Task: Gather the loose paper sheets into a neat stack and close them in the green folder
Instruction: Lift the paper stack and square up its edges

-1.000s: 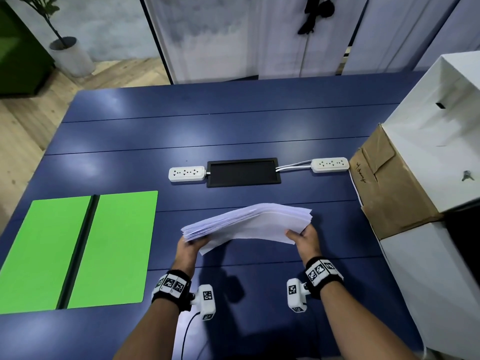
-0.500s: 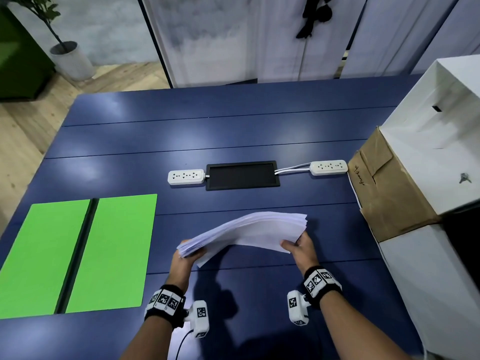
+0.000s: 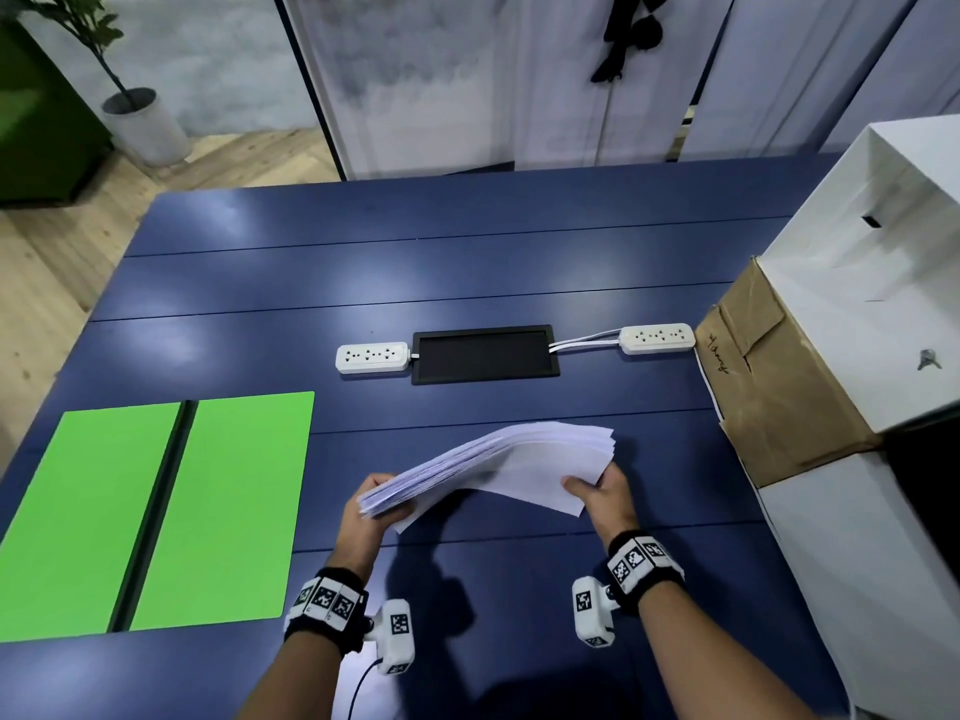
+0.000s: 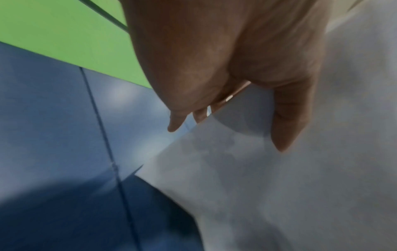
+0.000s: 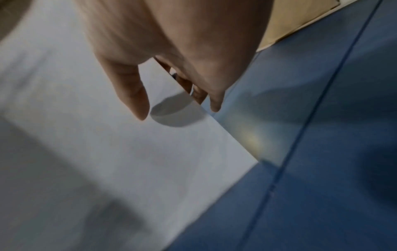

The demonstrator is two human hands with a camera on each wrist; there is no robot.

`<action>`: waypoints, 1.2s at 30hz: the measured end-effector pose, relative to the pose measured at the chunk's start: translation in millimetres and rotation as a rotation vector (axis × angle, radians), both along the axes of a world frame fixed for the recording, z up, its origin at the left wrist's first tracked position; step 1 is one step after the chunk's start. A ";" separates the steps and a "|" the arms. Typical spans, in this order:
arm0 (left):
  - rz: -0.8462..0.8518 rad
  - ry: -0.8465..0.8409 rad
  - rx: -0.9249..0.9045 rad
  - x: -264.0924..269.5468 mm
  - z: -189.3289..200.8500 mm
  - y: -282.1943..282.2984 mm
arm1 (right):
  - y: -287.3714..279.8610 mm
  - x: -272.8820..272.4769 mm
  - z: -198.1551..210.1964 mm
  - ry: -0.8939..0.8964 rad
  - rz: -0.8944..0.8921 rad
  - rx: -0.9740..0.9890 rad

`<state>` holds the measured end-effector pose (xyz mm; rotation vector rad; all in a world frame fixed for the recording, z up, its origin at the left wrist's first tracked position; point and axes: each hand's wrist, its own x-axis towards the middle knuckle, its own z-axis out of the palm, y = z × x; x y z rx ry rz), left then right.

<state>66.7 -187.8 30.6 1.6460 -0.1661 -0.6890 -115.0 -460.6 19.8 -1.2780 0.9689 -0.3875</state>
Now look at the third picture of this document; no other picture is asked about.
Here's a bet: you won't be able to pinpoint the person's right hand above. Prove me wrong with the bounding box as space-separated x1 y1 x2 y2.
560 460 640 557

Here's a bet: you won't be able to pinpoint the person's left hand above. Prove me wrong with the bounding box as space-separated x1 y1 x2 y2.
329 473 415 586

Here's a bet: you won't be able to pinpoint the pile of white papers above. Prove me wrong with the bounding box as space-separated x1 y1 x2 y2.
358 421 618 535

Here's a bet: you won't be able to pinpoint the green folder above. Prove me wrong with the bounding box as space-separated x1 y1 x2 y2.
0 390 316 644

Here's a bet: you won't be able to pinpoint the person's right forearm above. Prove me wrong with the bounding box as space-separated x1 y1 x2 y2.
637 584 815 720

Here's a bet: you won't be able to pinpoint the person's left forearm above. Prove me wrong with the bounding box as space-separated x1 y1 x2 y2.
233 629 348 720

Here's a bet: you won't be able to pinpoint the left marker wristband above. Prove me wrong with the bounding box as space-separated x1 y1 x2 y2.
283 566 370 657

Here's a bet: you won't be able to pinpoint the white power strip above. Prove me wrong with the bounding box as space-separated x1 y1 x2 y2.
618 322 697 356
335 342 412 376

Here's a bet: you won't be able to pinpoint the brown cardboard box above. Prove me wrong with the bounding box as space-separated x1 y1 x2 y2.
693 255 883 490

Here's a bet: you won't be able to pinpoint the white cabinet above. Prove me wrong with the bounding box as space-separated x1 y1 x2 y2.
753 119 960 720

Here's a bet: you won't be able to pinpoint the white partition panels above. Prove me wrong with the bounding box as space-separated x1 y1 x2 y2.
273 0 960 181

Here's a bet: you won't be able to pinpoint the grey plant pot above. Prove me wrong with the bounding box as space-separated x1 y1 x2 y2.
101 87 193 170

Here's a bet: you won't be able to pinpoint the black hanging item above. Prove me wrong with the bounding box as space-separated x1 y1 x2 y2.
589 0 676 85

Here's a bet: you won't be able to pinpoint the dark green cabinet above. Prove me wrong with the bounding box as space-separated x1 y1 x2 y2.
0 14 115 209

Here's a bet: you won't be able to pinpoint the green potted plant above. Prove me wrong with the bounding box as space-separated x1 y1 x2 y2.
22 0 140 113

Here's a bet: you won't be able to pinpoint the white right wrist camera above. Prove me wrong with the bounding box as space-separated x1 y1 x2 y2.
571 576 620 650

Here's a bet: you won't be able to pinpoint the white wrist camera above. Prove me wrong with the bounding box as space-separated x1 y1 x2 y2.
367 599 416 676
571 576 620 650

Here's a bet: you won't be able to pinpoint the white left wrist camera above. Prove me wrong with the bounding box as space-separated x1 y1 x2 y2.
367 599 416 676

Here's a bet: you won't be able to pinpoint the black left camera cable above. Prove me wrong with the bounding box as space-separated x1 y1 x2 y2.
341 659 385 720

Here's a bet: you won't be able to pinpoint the white power cable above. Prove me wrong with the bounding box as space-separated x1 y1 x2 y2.
547 331 624 355

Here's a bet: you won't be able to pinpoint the black desk cable tray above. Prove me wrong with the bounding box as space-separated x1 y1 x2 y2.
410 324 562 386

